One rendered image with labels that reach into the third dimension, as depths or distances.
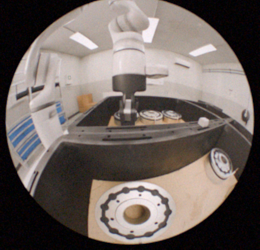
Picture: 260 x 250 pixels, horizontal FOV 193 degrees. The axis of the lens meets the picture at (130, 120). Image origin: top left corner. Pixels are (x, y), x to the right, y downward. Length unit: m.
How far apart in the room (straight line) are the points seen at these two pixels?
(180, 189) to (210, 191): 0.09
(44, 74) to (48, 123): 0.13
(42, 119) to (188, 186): 0.35
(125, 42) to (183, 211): 0.31
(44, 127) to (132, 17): 0.32
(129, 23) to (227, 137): 0.40
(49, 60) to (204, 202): 0.44
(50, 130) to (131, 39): 0.28
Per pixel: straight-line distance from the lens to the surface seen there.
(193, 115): 0.38
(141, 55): 0.15
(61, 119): 2.11
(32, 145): 1.88
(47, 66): 0.24
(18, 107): 2.65
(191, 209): 0.18
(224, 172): 0.24
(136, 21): 0.21
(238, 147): 0.31
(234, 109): 3.56
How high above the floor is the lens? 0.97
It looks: 26 degrees down
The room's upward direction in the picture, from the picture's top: straight up
